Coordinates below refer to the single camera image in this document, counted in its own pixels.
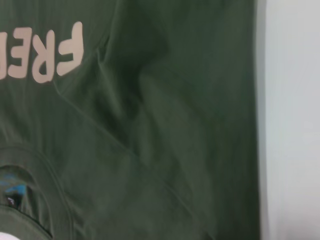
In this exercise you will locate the dark green FREE t-shirt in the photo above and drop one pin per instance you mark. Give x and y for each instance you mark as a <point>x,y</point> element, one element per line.
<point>150,125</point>

